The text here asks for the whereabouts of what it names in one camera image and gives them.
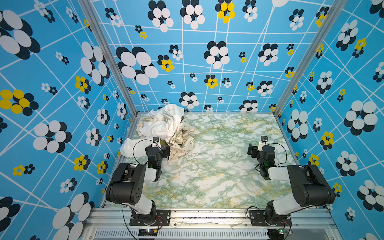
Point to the right aluminium corner post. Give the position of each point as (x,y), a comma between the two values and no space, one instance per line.
(333,14)

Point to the cream patterned cloth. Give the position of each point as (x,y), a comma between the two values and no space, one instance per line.
(183,135)

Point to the aluminium corner post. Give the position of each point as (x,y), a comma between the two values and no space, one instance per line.
(107,52)
(333,14)

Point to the left aluminium corner post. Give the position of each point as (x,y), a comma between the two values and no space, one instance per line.
(107,52)

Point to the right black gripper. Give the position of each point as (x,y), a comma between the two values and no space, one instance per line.
(253,150)

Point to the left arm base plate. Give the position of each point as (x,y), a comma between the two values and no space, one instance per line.
(158,219)

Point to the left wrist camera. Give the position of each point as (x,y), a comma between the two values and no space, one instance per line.
(156,141)

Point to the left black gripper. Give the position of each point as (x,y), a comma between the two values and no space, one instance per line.
(163,150)

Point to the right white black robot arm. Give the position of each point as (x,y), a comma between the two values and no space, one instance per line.
(309,187)

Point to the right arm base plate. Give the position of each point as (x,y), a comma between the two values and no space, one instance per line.
(260,218)

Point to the white cloth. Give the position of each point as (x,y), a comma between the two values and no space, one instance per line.
(136,148)

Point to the aluminium front rail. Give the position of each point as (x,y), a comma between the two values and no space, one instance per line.
(212,224)

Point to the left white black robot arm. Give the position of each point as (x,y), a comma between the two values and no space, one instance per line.
(127,184)

